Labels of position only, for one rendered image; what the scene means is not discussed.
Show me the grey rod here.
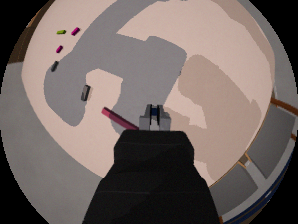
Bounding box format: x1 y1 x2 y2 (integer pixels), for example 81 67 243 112
51 61 58 72
81 85 91 101

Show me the magenta rod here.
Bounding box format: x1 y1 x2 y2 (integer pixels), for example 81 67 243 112
56 45 63 53
71 27 80 36

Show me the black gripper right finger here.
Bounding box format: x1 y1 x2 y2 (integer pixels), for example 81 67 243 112
157 105 171 131

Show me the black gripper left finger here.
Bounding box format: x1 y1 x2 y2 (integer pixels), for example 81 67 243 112
139 104 152 130

